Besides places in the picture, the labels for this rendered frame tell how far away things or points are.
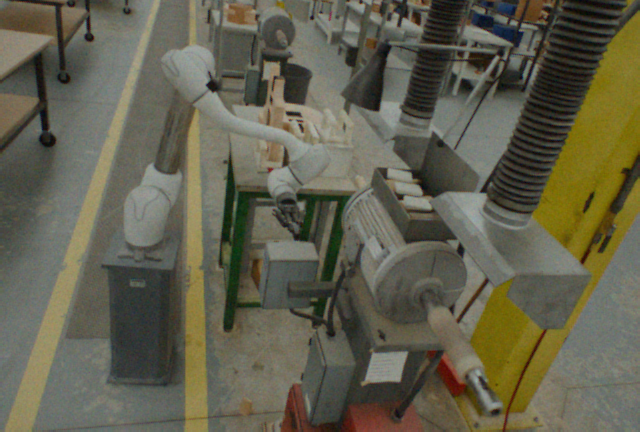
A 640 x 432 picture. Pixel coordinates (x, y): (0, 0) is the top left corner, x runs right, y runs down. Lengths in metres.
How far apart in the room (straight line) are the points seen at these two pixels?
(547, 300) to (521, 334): 1.41
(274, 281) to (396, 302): 0.43
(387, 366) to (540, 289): 0.64
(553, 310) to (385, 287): 0.40
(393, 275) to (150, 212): 1.12
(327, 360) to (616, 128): 1.30
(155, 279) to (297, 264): 0.81
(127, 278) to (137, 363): 0.50
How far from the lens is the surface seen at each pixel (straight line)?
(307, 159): 1.92
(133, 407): 2.56
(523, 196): 1.09
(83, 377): 2.69
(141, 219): 2.08
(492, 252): 1.02
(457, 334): 1.20
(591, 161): 2.13
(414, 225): 1.25
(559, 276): 1.04
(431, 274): 1.29
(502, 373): 2.62
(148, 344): 2.44
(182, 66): 1.85
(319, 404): 1.63
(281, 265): 1.53
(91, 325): 2.92
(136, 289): 2.23
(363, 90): 1.51
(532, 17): 9.51
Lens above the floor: 2.03
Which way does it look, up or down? 28 degrees down
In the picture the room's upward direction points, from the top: 12 degrees clockwise
